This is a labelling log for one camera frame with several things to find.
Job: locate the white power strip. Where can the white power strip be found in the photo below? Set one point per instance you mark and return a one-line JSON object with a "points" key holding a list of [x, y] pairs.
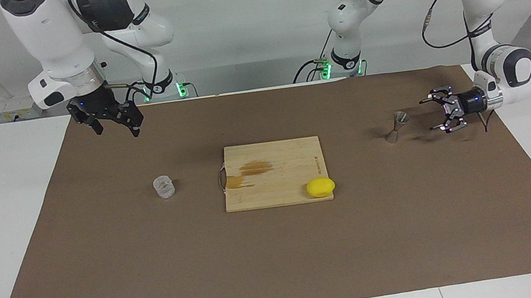
{"points": [[12, 111]]}

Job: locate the brown paper table mat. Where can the brown paper table mat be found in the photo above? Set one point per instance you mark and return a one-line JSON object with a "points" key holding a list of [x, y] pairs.
{"points": [[159, 273]]}

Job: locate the wooden cutting board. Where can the wooden cutting board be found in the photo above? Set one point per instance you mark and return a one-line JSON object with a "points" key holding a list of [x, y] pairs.
{"points": [[275, 188]]}

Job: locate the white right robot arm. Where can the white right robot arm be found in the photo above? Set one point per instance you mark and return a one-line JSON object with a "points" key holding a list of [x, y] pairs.
{"points": [[49, 39]]}

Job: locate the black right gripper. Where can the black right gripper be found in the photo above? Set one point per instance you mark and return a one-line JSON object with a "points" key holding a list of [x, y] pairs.
{"points": [[95, 101]]}

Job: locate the small clear glass cup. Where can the small clear glass cup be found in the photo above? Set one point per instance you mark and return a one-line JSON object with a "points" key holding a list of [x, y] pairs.
{"points": [[164, 188]]}

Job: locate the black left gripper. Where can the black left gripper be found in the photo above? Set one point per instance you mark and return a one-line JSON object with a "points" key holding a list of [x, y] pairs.
{"points": [[471, 102]]}

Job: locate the yellow lemon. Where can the yellow lemon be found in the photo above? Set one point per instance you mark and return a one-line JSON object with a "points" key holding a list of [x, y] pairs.
{"points": [[321, 187]]}

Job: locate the steel double jigger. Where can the steel double jigger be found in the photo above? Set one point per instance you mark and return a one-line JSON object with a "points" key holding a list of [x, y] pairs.
{"points": [[401, 117]]}

